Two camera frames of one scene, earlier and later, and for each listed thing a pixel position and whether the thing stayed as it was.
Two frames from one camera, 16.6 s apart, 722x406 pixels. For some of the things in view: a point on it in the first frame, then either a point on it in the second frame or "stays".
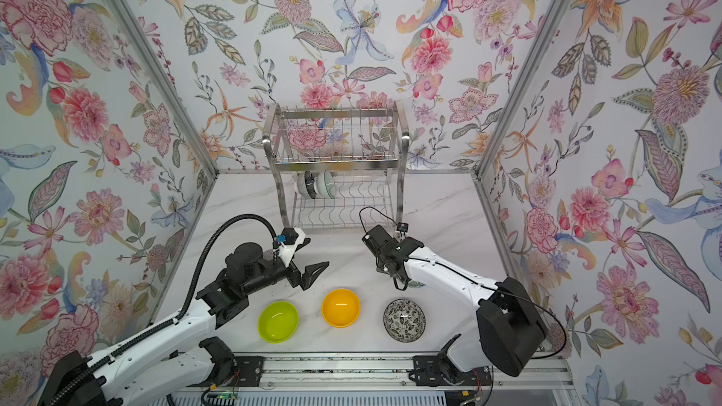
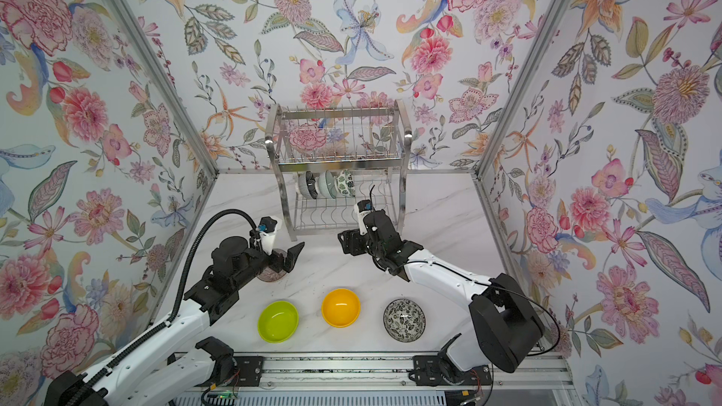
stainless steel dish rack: [338, 167] stays
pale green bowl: [326, 184] stays
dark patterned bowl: [306, 184] stays
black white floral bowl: [404, 320] stays
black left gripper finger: [313, 271] → [293, 252]
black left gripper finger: [311, 273] → [291, 257]
